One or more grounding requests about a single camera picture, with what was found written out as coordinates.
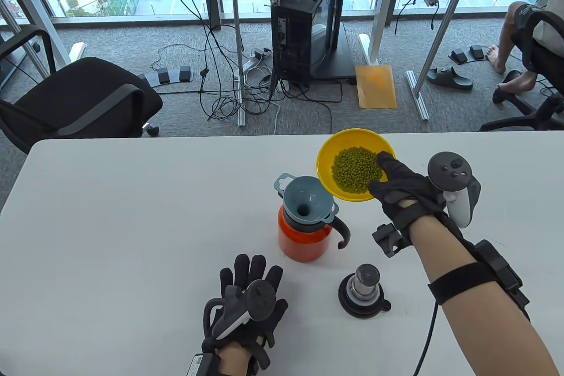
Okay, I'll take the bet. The person's right hand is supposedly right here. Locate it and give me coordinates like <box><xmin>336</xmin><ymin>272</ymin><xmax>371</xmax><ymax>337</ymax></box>
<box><xmin>368</xmin><ymin>151</ymin><xmax>450</xmax><ymax>245</ymax></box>

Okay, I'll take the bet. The person's left hand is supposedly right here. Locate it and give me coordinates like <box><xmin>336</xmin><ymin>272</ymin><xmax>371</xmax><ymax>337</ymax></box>
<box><xmin>202</xmin><ymin>254</ymin><xmax>289</xmax><ymax>370</ymax></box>

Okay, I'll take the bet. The black white controller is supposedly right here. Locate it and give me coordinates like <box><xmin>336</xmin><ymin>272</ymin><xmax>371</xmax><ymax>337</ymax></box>
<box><xmin>211</xmin><ymin>281</ymin><xmax>278</xmax><ymax>342</ymax></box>
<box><xmin>427</xmin><ymin>152</ymin><xmax>482</xmax><ymax>229</ymax></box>

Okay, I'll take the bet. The pile of green mung beans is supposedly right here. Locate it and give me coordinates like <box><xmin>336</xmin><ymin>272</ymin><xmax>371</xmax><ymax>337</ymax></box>
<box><xmin>330</xmin><ymin>147</ymin><xmax>384</xmax><ymax>195</ymax></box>

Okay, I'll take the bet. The orange hot water kettle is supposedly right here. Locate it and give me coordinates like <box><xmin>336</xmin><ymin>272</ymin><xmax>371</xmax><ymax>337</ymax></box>
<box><xmin>278</xmin><ymin>204</ymin><xmax>351</xmax><ymax>263</ymax></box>

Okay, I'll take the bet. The yellow bowl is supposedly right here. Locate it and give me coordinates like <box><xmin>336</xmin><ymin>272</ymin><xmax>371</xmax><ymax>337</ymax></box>
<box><xmin>317</xmin><ymin>128</ymin><xmax>397</xmax><ymax>203</ymax></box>

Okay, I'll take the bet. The grey-blue funnel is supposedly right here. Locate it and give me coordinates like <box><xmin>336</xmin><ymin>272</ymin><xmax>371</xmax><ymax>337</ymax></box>
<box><xmin>274</xmin><ymin>173</ymin><xmax>340</xmax><ymax>229</ymax></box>

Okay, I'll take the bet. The black kettle lid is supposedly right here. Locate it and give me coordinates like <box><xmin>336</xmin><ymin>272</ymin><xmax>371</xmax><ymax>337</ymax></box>
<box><xmin>338</xmin><ymin>264</ymin><xmax>392</xmax><ymax>319</ymax></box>

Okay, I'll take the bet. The person's right forearm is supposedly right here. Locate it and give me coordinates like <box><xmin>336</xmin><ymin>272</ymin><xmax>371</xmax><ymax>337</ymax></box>
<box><xmin>408</xmin><ymin>213</ymin><xmax>561</xmax><ymax>376</ymax></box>

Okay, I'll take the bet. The person's left forearm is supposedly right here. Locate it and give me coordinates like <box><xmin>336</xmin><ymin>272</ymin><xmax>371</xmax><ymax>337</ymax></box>
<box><xmin>216</xmin><ymin>343</ymin><xmax>255</xmax><ymax>376</ymax></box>

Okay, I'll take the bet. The black wrist box white label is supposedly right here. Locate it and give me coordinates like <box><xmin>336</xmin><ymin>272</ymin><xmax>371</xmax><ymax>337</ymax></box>
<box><xmin>185</xmin><ymin>352</ymin><xmax>221</xmax><ymax>376</ymax></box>

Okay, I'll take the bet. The yellow-brown envelope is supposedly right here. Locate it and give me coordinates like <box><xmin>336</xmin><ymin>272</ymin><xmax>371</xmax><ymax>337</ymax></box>
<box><xmin>355</xmin><ymin>65</ymin><xmax>398</xmax><ymax>109</ymax></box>

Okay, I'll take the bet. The black armband sensor box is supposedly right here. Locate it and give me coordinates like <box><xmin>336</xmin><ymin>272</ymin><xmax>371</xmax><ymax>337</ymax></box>
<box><xmin>427</xmin><ymin>239</ymin><xmax>532</xmax><ymax>322</ymax></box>

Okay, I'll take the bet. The black office chair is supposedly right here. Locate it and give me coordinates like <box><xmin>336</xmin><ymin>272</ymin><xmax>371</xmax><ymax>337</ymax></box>
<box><xmin>479</xmin><ymin>9</ymin><xmax>564</xmax><ymax>132</ymax></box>
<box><xmin>0</xmin><ymin>27</ymin><xmax>163</xmax><ymax>154</ymax></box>

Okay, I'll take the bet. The black floor stand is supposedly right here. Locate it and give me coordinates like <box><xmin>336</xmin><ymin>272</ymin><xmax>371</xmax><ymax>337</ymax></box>
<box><xmin>308</xmin><ymin>0</ymin><xmax>358</xmax><ymax>86</ymax></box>

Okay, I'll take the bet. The grey foot pedal board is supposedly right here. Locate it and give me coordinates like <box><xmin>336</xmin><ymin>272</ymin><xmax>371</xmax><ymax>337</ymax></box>
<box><xmin>137</xmin><ymin>66</ymin><xmax>195</xmax><ymax>88</ymax></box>
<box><xmin>448</xmin><ymin>44</ymin><xmax>490</xmax><ymax>64</ymax></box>

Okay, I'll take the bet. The black computer tower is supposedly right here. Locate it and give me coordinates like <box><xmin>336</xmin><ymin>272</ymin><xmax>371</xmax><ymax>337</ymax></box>
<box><xmin>270</xmin><ymin>0</ymin><xmax>341</xmax><ymax>86</ymax></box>

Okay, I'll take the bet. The white power strip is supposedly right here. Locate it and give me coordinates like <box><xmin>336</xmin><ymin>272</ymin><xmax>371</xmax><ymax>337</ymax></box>
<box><xmin>242</xmin><ymin>47</ymin><xmax>274</xmax><ymax>73</ymax></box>

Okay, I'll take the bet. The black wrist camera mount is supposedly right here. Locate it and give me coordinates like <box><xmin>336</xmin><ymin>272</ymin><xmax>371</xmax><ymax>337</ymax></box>
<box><xmin>371</xmin><ymin>223</ymin><xmax>413</xmax><ymax>258</ymax></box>

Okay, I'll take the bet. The black glove cable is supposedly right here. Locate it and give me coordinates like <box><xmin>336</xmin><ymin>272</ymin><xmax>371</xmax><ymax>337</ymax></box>
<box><xmin>412</xmin><ymin>301</ymin><xmax>441</xmax><ymax>376</ymax></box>

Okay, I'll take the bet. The tangle of black cables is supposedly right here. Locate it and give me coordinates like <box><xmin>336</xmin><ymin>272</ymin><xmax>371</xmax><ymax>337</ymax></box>
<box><xmin>150</xmin><ymin>0</ymin><xmax>345</xmax><ymax>136</ymax></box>

